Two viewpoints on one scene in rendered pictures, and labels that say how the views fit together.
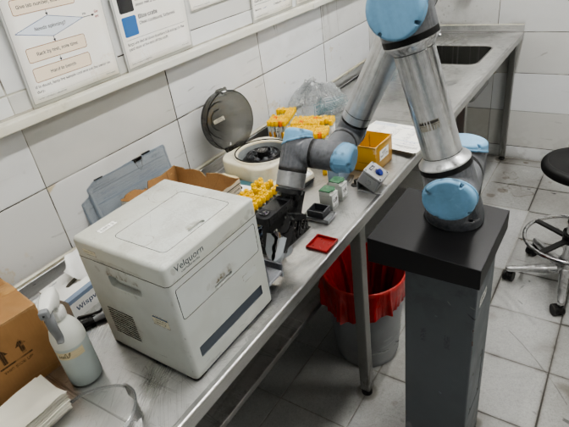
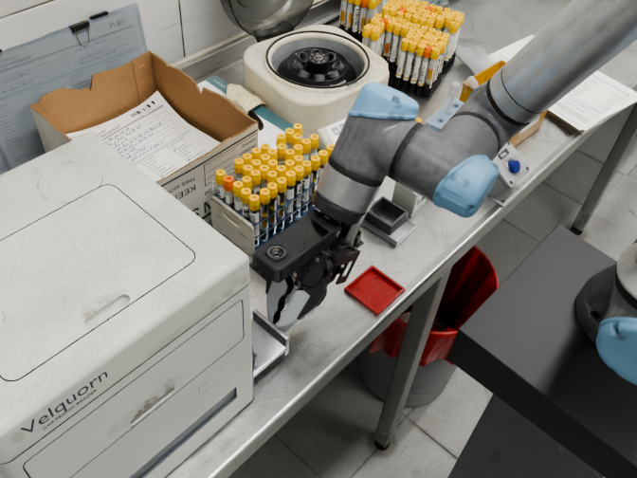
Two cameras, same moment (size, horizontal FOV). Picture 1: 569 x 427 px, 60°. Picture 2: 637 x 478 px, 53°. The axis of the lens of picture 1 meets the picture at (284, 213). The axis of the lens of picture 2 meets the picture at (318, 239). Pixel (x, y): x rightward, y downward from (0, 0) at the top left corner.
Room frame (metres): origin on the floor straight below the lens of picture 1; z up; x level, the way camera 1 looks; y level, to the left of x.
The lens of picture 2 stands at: (0.53, -0.01, 1.65)
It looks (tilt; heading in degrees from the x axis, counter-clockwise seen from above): 47 degrees down; 1
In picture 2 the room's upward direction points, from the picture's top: 6 degrees clockwise
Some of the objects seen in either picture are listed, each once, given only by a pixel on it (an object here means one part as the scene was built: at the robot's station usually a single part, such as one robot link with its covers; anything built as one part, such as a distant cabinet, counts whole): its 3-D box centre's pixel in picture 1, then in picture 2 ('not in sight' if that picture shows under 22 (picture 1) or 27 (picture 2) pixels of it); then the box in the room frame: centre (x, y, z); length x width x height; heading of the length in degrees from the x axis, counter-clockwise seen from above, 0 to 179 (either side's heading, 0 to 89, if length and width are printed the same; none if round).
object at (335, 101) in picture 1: (328, 95); not in sight; (2.24, -0.29, 0.94); 0.20 x 0.17 x 0.14; 124
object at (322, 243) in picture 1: (322, 243); (374, 289); (1.14, -0.09, 0.88); 0.07 x 0.07 x 0.01; 52
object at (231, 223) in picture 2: not in sight; (276, 196); (1.29, 0.08, 0.91); 0.20 x 0.10 x 0.07; 142
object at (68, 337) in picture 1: (68, 339); not in sight; (0.77, 0.48, 1.00); 0.09 x 0.08 x 0.24; 52
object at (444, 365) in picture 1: (445, 348); (521, 466); (1.09, -0.45, 0.44); 0.20 x 0.20 x 0.87; 52
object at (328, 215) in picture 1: (318, 213); (385, 218); (1.29, -0.11, 0.89); 0.09 x 0.05 x 0.04; 55
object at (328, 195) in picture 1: (328, 197); (410, 192); (1.34, -0.15, 0.91); 0.05 x 0.04 x 0.07; 52
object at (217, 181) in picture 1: (185, 208); (150, 148); (1.33, 0.30, 0.95); 0.29 x 0.25 x 0.15; 52
